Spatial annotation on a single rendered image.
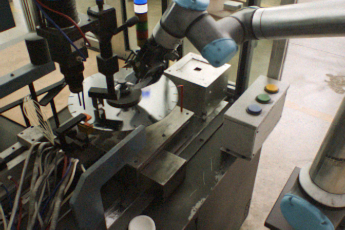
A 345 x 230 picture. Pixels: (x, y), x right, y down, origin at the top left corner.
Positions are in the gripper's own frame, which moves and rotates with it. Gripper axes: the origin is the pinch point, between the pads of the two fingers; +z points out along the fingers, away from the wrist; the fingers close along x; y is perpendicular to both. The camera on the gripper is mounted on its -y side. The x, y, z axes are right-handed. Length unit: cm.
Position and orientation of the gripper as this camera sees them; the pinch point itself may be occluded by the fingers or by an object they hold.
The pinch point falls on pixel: (136, 85)
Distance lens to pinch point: 104.3
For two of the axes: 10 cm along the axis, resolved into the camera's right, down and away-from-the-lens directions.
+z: -5.0, 5.8, 6.5
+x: 6.2, 7.6, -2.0
